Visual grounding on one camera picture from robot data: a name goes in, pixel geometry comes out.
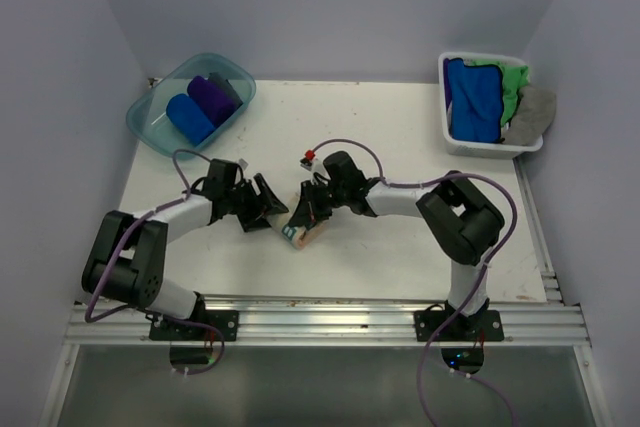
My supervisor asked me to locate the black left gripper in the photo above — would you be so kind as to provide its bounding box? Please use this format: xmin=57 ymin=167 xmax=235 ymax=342
xmin=224 ymin=173 xmax=287 ymax=231

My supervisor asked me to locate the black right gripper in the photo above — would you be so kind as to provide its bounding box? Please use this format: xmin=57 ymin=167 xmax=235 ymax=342
xmin=290 ymin=180 xmax=348 ymax=228

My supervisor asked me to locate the patterned white cloth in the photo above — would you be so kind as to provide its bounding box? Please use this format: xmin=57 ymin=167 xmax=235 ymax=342
xmin=266 ymin=213 xmax=327 ymax=250

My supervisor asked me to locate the blue towel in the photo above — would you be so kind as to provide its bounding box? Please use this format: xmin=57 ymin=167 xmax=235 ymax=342
xmin=166 ymin=94 xmax=215 ymax=146

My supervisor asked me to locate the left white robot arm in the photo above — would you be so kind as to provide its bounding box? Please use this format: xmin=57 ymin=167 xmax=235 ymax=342
xmin=81 ymin=159 xmax=289 ymax=340

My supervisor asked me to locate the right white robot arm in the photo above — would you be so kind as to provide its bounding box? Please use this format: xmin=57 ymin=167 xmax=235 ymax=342
xmin=288 ymin=151 xmax=505 ymax=340

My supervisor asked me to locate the rolled purple towel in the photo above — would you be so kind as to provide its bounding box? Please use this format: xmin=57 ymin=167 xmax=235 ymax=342
xmin=187 ymin=76 xmax=236 ymax=128

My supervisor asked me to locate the teal translucent plastic bin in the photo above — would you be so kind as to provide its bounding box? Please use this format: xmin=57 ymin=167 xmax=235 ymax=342
xmin=126 ymin=53 xmax=256 ymax=157

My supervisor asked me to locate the rolled dark grey towel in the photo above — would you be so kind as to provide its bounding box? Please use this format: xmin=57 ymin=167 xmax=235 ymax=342
xmin=208 ymin=72 xmax=243 ymax=109

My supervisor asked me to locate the white laundry basket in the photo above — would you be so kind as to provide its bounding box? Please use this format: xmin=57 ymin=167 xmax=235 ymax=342
xmin=437 ymin=51 xmax=544 ymax=160

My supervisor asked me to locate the dark blue cloth in basket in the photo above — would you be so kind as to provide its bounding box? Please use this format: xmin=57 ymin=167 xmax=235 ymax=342
xmin=446 ymin=58 xmax=504 ymax=144

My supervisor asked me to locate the green cloth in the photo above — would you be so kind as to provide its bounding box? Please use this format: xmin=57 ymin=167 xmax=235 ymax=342
xmin=466 ymin=59 xmax=530 ymax=128

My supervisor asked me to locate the grey cloth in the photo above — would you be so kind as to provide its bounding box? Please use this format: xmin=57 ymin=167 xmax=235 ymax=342
xmin=501 ymin=85 xmax=557 ymax=146

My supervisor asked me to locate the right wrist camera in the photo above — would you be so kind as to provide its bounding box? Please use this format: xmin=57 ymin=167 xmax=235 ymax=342
xmin=300 ymin=150 xmax=326 ymax=175

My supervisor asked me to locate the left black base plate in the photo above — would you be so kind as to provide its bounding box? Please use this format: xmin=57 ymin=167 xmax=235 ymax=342
xmin=148 ymin=310 xmax=240 ymax=342

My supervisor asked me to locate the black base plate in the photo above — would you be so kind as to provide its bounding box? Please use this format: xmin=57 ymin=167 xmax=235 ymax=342
xmin=148 ymin=310 xmax=240 ymax=342
xmin=413 ymin=308 xmax=505 ymax=342

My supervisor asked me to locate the aluminium mounting rail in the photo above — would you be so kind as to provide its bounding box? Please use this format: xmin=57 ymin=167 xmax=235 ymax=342
xmin=63 ymin=297 xmax=590 ymax=347

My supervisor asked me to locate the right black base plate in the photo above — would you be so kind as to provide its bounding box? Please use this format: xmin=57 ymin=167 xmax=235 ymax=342
xmin=413 ymin=308 xmax=505 ymax=342

